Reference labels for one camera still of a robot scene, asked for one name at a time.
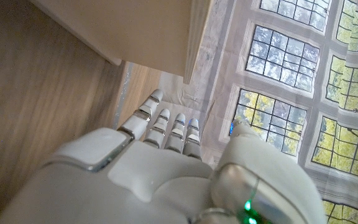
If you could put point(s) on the wooden box with slot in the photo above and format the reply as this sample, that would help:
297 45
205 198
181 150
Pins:
141 31

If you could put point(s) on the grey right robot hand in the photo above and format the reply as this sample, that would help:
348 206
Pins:
154 186

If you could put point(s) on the printed window backdrop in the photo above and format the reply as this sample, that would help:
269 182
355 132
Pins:
284 62

